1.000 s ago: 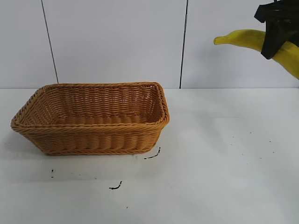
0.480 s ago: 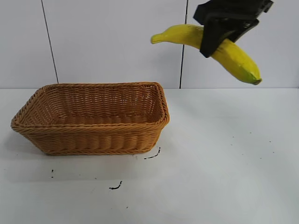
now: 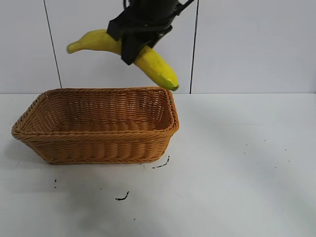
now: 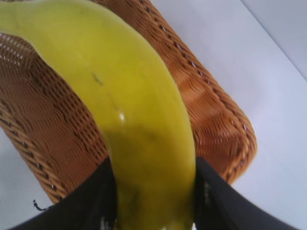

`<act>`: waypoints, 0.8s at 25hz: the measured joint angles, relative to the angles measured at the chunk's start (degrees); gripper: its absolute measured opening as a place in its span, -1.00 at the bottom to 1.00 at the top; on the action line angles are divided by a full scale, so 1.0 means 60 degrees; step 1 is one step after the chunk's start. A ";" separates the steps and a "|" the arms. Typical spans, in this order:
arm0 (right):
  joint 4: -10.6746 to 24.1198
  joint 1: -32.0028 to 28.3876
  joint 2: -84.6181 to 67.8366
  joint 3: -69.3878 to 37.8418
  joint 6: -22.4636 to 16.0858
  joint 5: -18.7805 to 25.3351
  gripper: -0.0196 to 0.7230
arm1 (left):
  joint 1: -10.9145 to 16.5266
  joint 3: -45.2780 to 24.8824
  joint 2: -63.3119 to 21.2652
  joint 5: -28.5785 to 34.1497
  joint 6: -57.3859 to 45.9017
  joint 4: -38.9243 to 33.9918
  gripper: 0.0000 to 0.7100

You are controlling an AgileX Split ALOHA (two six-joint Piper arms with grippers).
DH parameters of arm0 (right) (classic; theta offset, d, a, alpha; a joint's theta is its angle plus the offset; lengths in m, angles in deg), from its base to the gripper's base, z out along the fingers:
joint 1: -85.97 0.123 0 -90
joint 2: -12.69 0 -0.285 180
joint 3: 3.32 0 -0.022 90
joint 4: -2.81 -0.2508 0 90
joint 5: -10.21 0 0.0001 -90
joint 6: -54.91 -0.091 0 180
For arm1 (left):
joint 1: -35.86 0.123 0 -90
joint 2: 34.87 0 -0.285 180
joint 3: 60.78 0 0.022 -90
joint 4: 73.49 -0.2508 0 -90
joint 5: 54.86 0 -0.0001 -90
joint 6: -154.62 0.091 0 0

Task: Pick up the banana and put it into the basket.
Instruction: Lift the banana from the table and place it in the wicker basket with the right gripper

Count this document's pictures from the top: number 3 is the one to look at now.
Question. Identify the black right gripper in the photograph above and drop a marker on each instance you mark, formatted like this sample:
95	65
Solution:
150	12

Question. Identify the yellow banana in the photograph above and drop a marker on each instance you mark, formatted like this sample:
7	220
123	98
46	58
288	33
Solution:
158	64

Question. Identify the brown woven wicker basket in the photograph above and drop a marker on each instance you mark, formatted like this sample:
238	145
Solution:
98	148

